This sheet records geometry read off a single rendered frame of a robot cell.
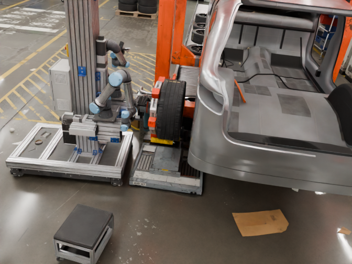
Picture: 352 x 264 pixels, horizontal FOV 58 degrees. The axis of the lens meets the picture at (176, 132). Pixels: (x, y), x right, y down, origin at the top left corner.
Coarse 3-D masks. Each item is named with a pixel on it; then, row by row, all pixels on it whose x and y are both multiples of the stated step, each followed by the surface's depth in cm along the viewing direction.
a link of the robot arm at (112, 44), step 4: (108, 40) 339; (112, 40) 340; (108, 44) 338; (112, 44) 338; (116, 44) 342; (108, 48) 340; (112, 48) 340; (116, 48) 342; (116, 52) 347; (120, 52) 353; (116, 56) 358; (120, 56) 357; (120, 60) 364; (124, 60) 368; (120, 64) 377; (124, 64) 374; (128, 64) 377
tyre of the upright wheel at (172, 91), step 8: (168, 80) 332; (176, 80) 336; (168, 88) 321; (176, 88) 321; (184, 88) 324; (160, 96) 317; (168, 96) 316; (176, 96) 316; (160, 104) 315; (168, 104) 315; (176, 104) 314; (160, 112) 316; (168, 112) 315; (176, 112) 315; (160, 120) 318; (168, 120) 317; (176, 120) 316; (160, 128) 323; (168, 128) 322; (176, 128) 320; (160, 136) 334; (168, 136) 331; (176, 136) 329
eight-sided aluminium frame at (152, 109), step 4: (156, 84) 335; (160, 84) 336; (160, 88) 334; (160, 92) 363; (152, 100) 322; (156, 100) 322; (152, 104) 321; (156, 104) 321; (152, 108) 320; (156, 108) 320; (152, 112) 320; (156, 112) 322; (156, 116) 370; (156, 124) 367; (152, 128) 330; (156, 128) 355; (152, 132) 349; (156, 132) 349
